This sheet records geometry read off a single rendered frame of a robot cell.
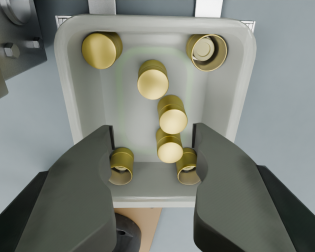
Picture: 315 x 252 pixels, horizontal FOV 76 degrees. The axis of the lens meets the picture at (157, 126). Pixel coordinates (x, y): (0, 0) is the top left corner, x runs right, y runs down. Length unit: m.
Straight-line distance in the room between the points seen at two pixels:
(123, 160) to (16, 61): 0.17
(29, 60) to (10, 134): 0.20
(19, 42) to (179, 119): 0.16
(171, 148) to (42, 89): 0.19
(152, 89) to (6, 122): 0.24
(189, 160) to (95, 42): 0.19
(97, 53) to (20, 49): 0.06
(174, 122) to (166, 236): 0.33
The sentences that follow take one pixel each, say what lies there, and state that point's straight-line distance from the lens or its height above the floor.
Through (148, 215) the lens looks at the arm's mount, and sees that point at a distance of 0.40.
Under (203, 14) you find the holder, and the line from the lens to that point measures 0.27.
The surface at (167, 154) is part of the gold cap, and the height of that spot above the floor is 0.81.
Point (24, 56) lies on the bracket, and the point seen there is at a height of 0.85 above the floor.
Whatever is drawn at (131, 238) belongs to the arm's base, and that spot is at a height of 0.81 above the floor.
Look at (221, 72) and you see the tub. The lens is 0.24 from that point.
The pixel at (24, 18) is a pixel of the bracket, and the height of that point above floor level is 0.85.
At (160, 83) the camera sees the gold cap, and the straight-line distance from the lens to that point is 0.22.
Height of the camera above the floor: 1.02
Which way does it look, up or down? 61 degrees down
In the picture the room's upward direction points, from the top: 177 degrees clockwise
